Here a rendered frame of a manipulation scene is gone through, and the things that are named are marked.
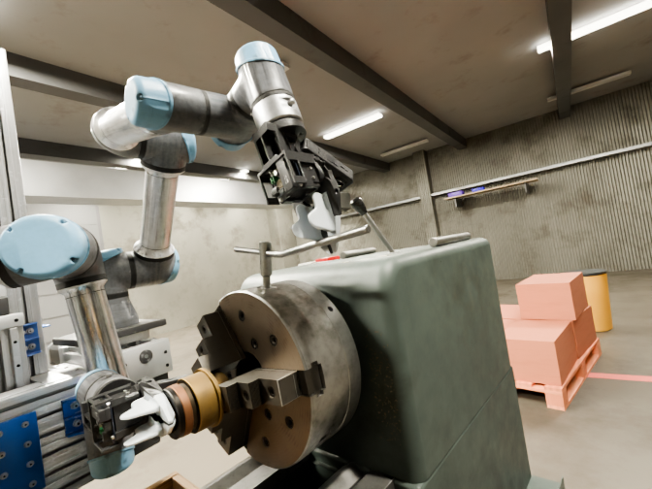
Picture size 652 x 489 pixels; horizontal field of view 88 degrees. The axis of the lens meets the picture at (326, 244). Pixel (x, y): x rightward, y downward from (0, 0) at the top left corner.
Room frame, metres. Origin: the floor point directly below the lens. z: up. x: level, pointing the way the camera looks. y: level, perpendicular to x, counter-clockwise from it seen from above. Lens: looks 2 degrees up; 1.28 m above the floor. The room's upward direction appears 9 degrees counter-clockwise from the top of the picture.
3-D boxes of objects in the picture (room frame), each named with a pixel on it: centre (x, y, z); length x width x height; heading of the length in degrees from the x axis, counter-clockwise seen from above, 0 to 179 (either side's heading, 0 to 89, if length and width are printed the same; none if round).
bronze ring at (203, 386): (0.54, 0.24, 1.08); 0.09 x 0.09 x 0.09; 48
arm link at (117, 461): (0.69, 0.49, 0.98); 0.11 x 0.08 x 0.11; 24
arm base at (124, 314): (1.00, 0.67, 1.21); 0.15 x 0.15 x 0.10
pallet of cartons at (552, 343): (2.99, -1.57, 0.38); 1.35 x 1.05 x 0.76; 143
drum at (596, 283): (3.81, -2.80, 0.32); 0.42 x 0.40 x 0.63; 52
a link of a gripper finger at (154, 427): (0.48, 0.29, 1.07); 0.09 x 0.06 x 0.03; 46
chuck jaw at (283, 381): (0.53, 0.12, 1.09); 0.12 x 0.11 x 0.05; 48
